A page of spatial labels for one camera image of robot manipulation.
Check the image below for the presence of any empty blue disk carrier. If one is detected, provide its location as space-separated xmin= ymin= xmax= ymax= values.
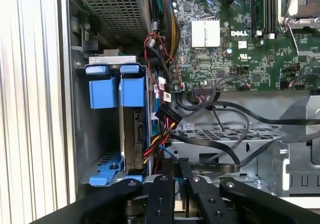
xmin=84 ymin=64 xmax=125 ymax=187

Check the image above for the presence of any thin grey round cable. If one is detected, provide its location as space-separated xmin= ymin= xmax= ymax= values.
xmin=212 ymin=75 xmax=252 ymax=165

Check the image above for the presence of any grey perforated drive cage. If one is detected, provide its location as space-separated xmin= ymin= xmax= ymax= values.
xmin=169 ymin=96 xmax=320 ymax=198

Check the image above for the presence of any hard disk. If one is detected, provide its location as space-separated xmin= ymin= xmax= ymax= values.
xmin=119 ymin=64 xmax=152 ymax=183

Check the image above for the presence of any red and black wire bundle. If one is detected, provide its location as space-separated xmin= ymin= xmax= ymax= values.
xmin=144 ymin=32 xmax=181 ymax=91

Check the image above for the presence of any green motherboard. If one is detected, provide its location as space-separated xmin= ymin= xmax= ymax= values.
xmin=149 ymin=0 xmax=320 ymax=93

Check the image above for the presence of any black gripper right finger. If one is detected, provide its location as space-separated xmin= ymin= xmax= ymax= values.
xmin=178 ymin=157 xmax=320 ymax=224

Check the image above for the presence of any coloured power wire, black plug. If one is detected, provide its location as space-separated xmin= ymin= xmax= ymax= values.
xmin=141 ymin=103 xmax=182 ymax=171

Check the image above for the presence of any black disk wire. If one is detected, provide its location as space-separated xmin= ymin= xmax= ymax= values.
xmin=169 ymin=131 xmax=242 ymax=175

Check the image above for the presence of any thin wire locking lever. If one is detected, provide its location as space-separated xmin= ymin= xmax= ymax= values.
xmin=283 ymin=0 xmax=300 ymax=25

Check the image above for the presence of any white chipset heatsink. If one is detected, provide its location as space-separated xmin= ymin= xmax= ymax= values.
xmin=191 ymin=18 xmax=221 ymax=49

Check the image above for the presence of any grey metal disk bay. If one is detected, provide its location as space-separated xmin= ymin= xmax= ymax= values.
xmin=72 ymin=56 xmax=161 ymax=185

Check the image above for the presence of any CPU socket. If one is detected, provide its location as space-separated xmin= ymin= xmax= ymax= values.
xmin=279 ymin=0 xmax=320 ymax=22

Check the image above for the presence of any installed RAM stick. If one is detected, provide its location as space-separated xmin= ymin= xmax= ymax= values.
xmin=251 ymin=0 xmax=266 ymax=39

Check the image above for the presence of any long black round cable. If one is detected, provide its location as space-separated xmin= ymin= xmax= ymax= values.
xmin=175 ymin=93 xmax=320 ymax=126

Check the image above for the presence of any metal socket cover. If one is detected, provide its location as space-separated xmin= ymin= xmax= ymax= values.
xmin=286 ymin=17 xmax=320 ymax=59

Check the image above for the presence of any grey open PC case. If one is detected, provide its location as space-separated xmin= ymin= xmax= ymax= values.
xmin=56 ymin=0 xmax=320 ymax=202

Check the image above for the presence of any silver power supply unit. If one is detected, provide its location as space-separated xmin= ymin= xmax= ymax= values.
xmin=69 ymin=0 xmax=152 ymax=39

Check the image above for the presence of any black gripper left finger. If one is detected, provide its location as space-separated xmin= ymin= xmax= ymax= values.
xmin=29 ymin=158 xmax=176 ymax=224

